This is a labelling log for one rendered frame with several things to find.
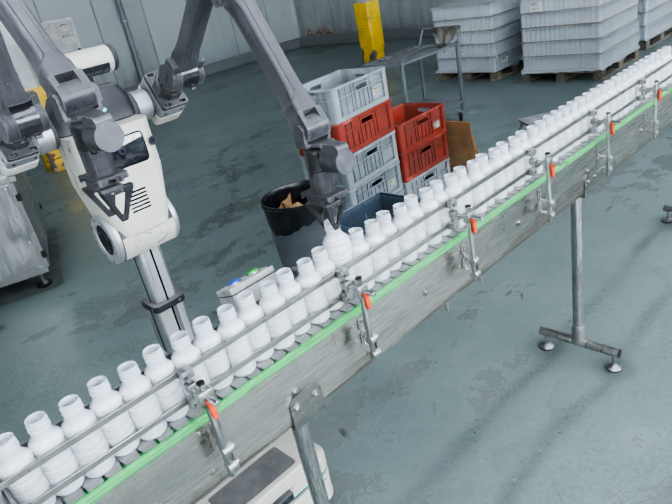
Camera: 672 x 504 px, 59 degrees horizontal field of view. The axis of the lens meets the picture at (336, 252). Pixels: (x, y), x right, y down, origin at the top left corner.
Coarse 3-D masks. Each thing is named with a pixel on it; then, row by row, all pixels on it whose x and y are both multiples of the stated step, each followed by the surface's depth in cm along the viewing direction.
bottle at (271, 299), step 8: (264, 280) 136; (272, 280) 136; (264, 288) 133; (272, 288) 134; (264, 296) 134; (272, 296) 134; (280, 296) 136; (264, 304) 135; (272, 304) 134; (280, 304) 135; (264, 312) 135; (272, 320) 136; (280, 320) 136; (288, 320) 138; (272, 328) 137; (280, 328) 137; (288, 328) 138; (272, 336) 138; (280, 344) 138; (288, 344) 139
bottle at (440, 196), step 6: (432, 180) 174; (438, 180) 174; (432, 186) 172; (438, 186) 171; (438, 192) 172; (444, 192) 173; (438, 198) 172; (444, 198) 172; (438, 204) 172; (444, 210) 174; (444, 216) 174; (444, 222) 175; (444, 234) 176
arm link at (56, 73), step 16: (0, 0) 112; (16, 0) 113; (0, 16) 114; (16, 16) 112; (32, 16) 114; (16, 32) 112; (32, 32) 112; (32, 48) 111; (48, 48) 112; (32, 64) 114; (48, 64) 111; (64, 64) 112; (48, 80) 110; (64, 80) 114; (80, 80) 112; (64, 96) 110; (80, 96) 112; (96, 96) 114
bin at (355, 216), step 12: (384, 192) 234; (360, 204) 229; (372, 204) 234; (384, 204) 237; (336, 216) 221; (348, 216) 226; (360, 216) 230; (372, 216) 235; (348, 228) 209; (480, 276) 209
